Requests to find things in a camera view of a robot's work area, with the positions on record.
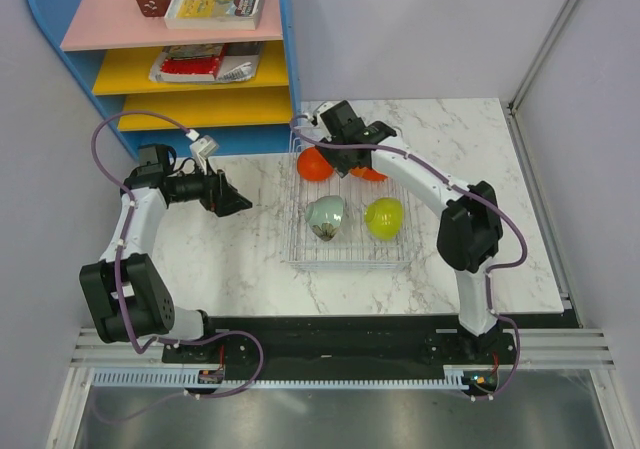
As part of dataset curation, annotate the orange bowl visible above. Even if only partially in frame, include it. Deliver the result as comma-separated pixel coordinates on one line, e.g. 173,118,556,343
296,147,334,182
350,167,387,182

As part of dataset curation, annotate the yellow-green bowl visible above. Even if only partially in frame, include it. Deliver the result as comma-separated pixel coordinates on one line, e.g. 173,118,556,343
364,197,404,241

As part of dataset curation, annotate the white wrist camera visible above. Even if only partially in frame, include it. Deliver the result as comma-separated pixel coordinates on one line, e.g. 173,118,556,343
185,129,219,173
298,101,333,127

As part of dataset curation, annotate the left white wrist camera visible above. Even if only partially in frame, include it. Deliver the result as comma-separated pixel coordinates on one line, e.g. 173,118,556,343
185,129,219,173

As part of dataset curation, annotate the red edged book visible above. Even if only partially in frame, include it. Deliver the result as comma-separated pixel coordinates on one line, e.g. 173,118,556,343
158,43,226,76

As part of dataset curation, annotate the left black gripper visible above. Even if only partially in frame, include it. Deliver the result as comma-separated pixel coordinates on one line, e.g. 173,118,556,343
170,156,251,218

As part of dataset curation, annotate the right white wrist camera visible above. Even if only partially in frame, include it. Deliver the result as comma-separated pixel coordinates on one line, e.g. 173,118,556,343
298,101,333,127

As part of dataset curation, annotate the pale green ceramic bowl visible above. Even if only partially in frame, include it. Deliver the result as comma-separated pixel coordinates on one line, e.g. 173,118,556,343
304,195,346,242

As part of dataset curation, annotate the yellow cover book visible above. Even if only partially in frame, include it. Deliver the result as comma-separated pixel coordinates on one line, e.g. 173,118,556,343
164,0,264,31

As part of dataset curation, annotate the aluminium corner post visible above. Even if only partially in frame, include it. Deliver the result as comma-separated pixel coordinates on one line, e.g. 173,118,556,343
507,0,601,111

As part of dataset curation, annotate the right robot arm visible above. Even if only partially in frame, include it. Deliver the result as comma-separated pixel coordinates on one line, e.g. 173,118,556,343
311,101,503,363

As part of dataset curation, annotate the white slotted cable duct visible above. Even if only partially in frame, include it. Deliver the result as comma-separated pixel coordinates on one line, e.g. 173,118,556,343
93,368,471,390

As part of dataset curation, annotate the white wire dish rack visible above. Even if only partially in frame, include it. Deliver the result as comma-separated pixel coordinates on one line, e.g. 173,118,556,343
283,134,417,270

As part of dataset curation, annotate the blue shelf unit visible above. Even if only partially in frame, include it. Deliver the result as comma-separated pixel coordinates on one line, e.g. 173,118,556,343
27,0,300,156

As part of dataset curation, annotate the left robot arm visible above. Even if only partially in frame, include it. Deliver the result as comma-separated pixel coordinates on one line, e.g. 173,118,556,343
79,144,252,362

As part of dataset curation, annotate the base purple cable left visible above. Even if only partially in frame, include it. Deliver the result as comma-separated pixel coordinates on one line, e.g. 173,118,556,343
89,331,266,425

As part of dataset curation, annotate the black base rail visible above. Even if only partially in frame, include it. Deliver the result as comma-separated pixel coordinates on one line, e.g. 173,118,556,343
162,311,584,383

